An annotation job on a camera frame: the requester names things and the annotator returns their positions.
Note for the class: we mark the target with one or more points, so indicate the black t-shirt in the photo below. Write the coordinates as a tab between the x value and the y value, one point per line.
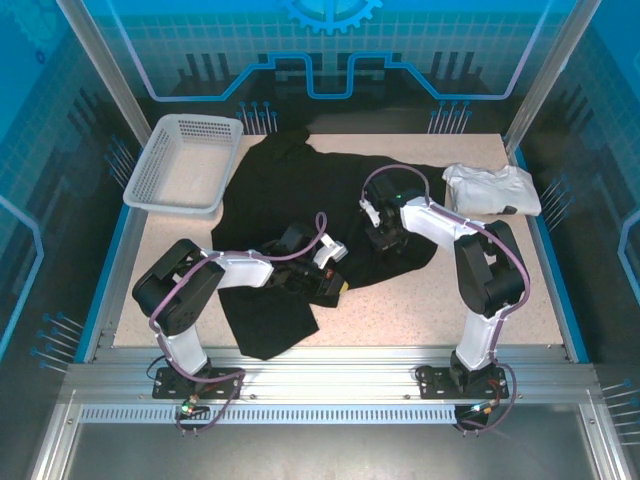
280	200

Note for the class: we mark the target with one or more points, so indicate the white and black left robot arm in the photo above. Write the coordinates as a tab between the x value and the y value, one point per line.
245	270

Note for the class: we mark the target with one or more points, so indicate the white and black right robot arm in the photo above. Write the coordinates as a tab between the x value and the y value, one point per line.
480	330

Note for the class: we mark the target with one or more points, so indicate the white t-shirt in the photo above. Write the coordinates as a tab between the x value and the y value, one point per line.
492	192

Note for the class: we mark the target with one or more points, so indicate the white perforated plastic basket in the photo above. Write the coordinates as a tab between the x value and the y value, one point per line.
145	185

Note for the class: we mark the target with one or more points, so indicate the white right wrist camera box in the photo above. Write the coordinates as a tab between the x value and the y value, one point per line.
370	215

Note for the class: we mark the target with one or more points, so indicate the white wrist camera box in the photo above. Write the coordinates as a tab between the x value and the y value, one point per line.
330	250
370	215

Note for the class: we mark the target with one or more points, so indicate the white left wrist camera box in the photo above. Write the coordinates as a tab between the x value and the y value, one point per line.
330	250

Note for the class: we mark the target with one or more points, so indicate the aluminium mounting rail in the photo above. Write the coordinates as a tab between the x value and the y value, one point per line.
325	372

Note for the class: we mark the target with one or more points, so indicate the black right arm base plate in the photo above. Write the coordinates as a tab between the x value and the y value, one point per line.
435	385

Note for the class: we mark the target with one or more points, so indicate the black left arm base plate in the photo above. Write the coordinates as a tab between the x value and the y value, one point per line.
167	387

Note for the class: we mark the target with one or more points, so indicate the aluminium frame post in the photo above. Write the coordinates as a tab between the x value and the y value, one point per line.
102	62
550	65

